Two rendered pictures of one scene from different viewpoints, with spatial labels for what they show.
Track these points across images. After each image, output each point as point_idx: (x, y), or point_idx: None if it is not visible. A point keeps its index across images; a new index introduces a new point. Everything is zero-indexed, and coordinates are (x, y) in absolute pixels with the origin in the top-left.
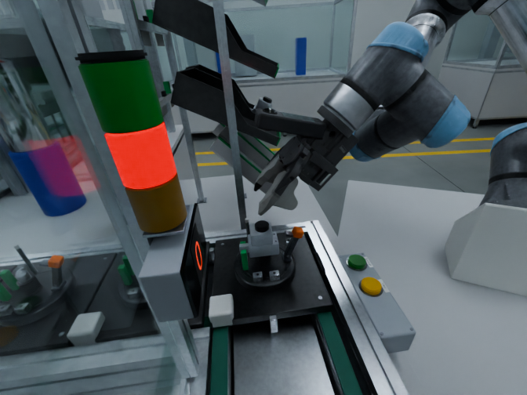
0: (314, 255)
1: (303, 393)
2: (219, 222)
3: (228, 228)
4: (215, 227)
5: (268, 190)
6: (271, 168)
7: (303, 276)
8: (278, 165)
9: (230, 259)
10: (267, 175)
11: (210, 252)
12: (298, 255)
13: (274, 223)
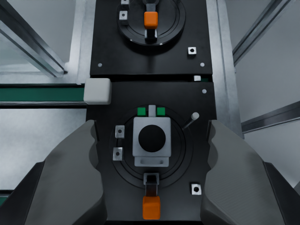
0: (164, 224)
1: (34, 162)
2: (293, 94)
3: (277, 107)
4: (279, 89)
5: (87, 145)
6: (206, 178)
7: (127, 194)
8: (208, 212)
9: (173, 102)
10: (213, 160)
11: (193, 77)
12: (167, 197)
13: (288, 177)
